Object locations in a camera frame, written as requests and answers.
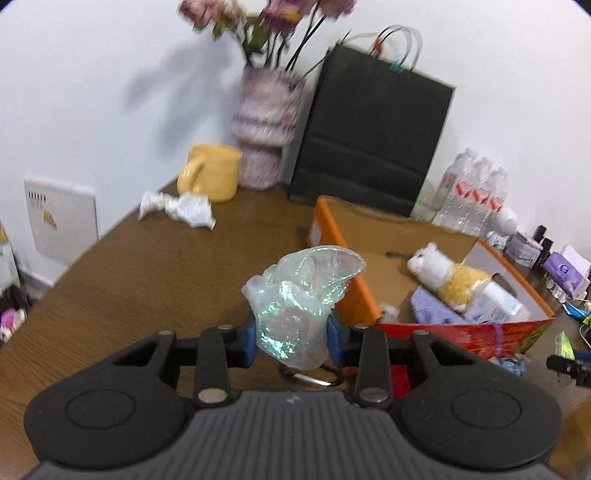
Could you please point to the white and yellow plush toy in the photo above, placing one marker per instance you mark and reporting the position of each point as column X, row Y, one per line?
column 455, row 279

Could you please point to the purple tissue pack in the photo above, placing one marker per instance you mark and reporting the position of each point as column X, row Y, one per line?
column 565, row 272

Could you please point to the black paper bag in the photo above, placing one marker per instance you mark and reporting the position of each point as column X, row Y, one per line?
column 369, row 138

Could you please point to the clear water bottle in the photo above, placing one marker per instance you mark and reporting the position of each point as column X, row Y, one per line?
column 475, row 203
column 494, row 207
column 455, row 194

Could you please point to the dried pink flowers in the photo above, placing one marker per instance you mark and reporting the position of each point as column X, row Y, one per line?
column 277, row 18

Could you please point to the iridescent plastic wrap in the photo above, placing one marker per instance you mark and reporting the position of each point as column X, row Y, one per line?
column 295, row 300

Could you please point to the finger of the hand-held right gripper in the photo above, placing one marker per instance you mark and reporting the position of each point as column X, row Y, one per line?
column 570, row 369

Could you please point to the pile of colourful trinkets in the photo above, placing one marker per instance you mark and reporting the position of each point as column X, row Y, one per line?
column 9, row 318

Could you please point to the small white cup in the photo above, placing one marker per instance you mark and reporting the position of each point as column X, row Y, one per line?
column 389, row 311

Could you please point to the yellow mug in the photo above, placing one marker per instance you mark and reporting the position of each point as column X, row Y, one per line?
column 217, row 173

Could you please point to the purple ribbed vase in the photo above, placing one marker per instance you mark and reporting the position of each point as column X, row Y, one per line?
column 265, row 124

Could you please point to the small white object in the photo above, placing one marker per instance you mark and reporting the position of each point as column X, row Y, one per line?
column 554, row 286

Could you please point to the crumpled white tissue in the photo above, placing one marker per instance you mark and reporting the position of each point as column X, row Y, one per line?
column 154, row 203
column 196, row 210

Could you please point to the green packet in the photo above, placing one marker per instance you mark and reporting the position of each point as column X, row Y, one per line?
column 565, row 345

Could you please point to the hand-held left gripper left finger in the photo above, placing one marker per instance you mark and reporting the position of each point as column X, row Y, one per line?
column 247, row 346

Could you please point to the silver carabiner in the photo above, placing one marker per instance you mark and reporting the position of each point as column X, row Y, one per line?
column 307, row 381

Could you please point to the white plastic bottle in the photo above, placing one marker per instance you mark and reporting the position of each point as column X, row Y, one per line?
column 496, row 302

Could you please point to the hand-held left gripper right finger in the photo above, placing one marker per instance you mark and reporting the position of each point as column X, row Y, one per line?
column 334, row 344

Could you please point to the green drinking glass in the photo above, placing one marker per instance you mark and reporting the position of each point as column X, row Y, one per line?
column 425, row 201

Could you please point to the black cosmetic tubes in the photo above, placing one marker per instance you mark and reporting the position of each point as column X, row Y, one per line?
column 544, row 242

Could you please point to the orange cardboard box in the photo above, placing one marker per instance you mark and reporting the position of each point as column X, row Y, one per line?
column 388, row 277

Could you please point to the blue flat packet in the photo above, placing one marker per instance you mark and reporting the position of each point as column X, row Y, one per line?
column 577, row 310

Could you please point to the grey tin box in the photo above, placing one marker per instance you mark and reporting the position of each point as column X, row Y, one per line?
column 524, row 251

